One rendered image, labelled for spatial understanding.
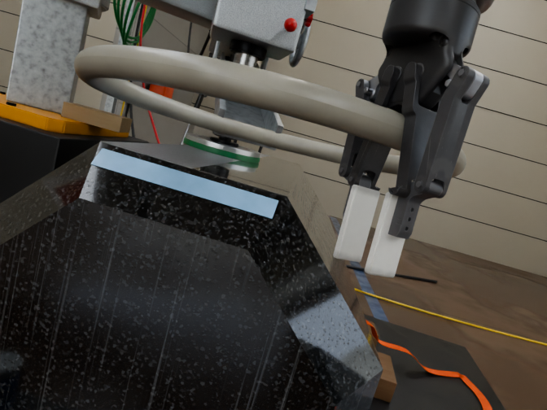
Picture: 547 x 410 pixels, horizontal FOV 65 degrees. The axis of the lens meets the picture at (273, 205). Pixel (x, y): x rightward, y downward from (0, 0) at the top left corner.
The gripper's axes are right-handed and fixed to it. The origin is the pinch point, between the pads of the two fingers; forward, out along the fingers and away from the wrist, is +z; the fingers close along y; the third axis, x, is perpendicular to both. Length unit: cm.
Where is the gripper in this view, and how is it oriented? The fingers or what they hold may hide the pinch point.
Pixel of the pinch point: (372, 231)
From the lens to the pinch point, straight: 39.2
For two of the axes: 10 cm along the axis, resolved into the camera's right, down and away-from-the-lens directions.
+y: -4.5, -1.8, 8.8
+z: -2.5, 9.6, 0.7
